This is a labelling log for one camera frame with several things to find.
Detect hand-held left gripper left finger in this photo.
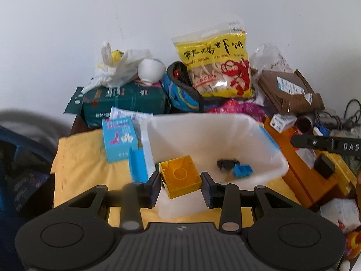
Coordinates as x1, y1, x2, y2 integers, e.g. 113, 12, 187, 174
66, 172, 162, 231

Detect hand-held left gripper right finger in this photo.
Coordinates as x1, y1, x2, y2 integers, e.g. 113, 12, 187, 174
200, 172, 300, 232

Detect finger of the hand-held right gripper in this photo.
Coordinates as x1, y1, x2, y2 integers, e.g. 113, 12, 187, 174
291, 134, 334, 151

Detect large yellow hollow brick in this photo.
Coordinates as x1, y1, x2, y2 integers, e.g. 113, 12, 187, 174
159, 155, 202, 200

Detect small black toy car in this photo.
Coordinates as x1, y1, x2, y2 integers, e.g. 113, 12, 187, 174
217, 158, 240, 173

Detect light blue toy brick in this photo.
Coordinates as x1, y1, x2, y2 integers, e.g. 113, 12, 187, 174
232, 164, 254, 179

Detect white plastic bin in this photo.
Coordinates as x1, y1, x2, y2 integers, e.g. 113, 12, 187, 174
140, 113, 289, 220

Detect dark tape roll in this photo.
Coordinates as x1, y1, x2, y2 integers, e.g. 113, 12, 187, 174
295, 114, 315, 133

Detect yellow box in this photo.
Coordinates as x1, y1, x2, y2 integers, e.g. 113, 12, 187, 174
319, 150, 357, 197

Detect small black box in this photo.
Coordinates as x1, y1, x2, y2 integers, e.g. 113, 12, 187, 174
314, 155, 336, 179

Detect orange box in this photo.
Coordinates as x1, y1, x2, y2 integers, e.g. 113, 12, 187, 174
264, 119, 343, 208

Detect small white box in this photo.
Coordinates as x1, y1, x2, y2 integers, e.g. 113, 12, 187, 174
270, 113, 297, 133

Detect brown parcel bag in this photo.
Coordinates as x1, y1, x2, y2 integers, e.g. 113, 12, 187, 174
258, 69, 325, 116

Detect light blue carton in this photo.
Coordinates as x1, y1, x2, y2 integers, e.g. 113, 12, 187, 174
102, 116, 139, 164

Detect white paper bag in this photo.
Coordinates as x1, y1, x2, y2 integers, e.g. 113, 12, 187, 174
320, 198, 357, 234

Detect pink shiny wrapper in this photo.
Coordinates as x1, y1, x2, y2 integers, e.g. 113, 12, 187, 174
210, 99, 266, 122

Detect yellow cloth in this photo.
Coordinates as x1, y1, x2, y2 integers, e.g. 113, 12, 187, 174
51, 128, 299, 230

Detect dark green tissue pack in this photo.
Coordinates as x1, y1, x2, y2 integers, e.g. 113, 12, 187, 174
63, 82, 170, 128

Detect clear plastic bag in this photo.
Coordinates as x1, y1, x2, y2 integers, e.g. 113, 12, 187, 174
250, 43, 294, 74

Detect blue striped pouch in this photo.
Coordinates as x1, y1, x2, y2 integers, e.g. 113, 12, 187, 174
164, 61, 232, 114

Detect white ball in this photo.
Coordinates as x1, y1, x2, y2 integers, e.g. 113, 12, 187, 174
137, 59, 166, 84

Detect yellow noodle bag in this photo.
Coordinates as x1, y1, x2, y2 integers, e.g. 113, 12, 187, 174
171, 20, 256, 98

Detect white plastic bag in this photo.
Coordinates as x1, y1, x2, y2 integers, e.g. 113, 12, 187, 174
82, 41, 154, 93

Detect dark blue chair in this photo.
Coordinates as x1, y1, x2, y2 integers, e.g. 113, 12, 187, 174
0, 109, 60, 271

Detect grey cables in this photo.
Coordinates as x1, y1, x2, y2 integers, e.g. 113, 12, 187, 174
315, 99, 361, 131

